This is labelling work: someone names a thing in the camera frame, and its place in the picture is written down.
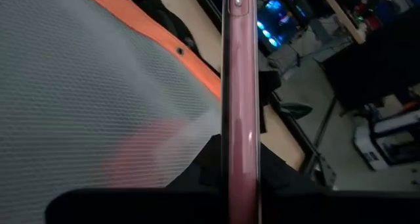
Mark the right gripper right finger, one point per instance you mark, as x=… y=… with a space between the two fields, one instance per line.
x=279 y=174

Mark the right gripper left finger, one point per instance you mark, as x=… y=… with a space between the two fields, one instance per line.
x=203 y=168

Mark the pink smartphone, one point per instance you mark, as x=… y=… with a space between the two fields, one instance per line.
x=241 y=102

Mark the mesh pouch with orange zipper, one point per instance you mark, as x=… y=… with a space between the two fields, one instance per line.
x=82 y=86

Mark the black computer tower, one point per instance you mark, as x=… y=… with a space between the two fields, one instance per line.
x=279 y=20

